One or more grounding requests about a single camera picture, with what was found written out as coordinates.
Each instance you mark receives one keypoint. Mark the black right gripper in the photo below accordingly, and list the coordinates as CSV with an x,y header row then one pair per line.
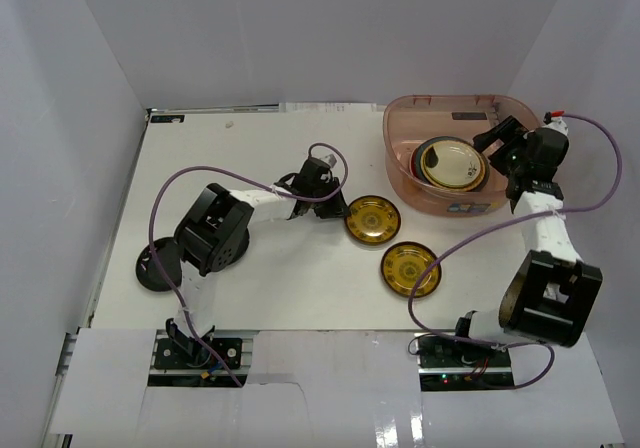
x,y
506,132

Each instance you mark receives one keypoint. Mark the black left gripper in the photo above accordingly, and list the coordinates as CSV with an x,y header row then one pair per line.
x,y
329,203

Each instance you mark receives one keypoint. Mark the yellow patterned plate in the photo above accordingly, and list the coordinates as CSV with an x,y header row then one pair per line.
x,y
402,264
372,220

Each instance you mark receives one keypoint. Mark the green glossy plate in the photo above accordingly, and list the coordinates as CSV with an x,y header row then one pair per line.
x,y
422,168

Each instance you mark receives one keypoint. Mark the cream ceramic plate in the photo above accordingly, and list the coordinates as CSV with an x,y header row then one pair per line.
x,y
452,162

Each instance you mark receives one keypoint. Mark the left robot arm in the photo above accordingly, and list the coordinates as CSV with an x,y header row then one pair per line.
x,y
215,234

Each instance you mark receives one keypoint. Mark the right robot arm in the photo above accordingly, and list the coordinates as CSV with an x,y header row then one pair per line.
x,y
553,291

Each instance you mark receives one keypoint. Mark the pink translucent plastic bin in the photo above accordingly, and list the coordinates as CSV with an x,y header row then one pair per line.
x,y
411,121

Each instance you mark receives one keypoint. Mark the black label sticker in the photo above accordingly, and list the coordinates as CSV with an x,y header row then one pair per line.
x,y
166,119

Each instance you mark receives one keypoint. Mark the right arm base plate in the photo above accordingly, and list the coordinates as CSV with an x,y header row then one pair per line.
x,y
448,366

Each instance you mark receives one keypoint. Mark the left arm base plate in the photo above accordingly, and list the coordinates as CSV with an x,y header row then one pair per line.
x,y
173,369

